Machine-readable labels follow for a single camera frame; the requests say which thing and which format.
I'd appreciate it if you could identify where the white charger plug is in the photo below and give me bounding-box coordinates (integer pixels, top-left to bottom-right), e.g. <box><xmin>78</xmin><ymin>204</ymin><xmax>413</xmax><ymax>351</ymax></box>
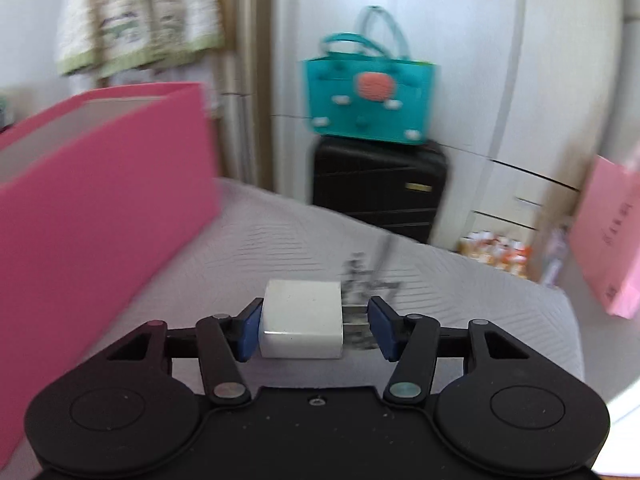
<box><xmin>258</xmin><ymin>280</ymin><xmax>345</xmax><ymax>360</ymax></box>

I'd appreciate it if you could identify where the black suitcase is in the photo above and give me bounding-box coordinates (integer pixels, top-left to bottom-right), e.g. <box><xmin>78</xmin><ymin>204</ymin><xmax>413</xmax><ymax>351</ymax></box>
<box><xmin>307</xmin><ymin>135</ymin><xmax>448</xmax><ymax>245</ymax></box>

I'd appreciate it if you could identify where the pink paper bag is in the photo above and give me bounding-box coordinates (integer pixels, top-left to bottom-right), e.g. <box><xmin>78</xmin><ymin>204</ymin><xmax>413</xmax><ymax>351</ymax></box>
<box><xmin>567</xmin><ymin>152</ymin><xmax>640</xmax><ymax>320</ymax></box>

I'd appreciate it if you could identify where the teal tote bag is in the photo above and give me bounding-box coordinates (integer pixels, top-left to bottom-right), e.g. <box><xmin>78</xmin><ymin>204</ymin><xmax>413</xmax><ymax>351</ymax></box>
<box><xmin>301</xmin><ymin>6</ymin><xmax>436</xmax><ymax>146</ymax></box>

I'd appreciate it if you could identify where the fluffy white green jacket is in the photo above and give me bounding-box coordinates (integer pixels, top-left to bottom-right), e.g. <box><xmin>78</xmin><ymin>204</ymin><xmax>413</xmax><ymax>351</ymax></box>
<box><xmin>55</xmin><ymin>0</ymin><xmax>226</xmax><ymax>78</ymax></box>

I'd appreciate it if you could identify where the colourful printed bag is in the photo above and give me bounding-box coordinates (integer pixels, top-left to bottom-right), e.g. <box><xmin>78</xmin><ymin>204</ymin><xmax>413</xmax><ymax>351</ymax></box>
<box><xmin>459</xmin><ymin>230</ymin><xmax>532</xmax><ymax>278</ymax></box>

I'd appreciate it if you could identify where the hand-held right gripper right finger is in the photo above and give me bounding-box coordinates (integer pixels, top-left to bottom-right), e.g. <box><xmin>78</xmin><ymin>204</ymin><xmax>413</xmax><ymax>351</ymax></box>
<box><xmin>367</xmin><ymin>296</ymin><xmax>531</xmax><ymax>406</ymax></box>

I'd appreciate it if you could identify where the grey printed tablecloth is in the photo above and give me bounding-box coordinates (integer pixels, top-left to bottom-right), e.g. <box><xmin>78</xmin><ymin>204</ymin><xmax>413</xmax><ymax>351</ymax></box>
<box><xmin>10</xmin><ymin>176</ymin><xmax>586</xmax><ymax>476</ymax></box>

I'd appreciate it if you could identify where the pink storage box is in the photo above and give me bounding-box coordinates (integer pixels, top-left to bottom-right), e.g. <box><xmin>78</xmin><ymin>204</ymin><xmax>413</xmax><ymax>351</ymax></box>
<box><xmin>0</xmin><ymin>82</ymin><xmax>223</xmax><ymax>461</ymax></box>

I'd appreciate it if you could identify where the white wardrobe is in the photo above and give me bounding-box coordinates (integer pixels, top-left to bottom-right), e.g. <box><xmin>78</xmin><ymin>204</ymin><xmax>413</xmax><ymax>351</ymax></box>
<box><xmin>220</xmin><ymin>0</ymin><xmax>626</xmax><ymax>281</ymax></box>

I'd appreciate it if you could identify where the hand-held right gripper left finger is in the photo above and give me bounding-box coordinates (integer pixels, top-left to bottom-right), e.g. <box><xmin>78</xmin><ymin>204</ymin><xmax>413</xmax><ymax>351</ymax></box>
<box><xmin>105</xmin><ymin>297</ymin><xmax>265</xmax><ymax>406</ymax></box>

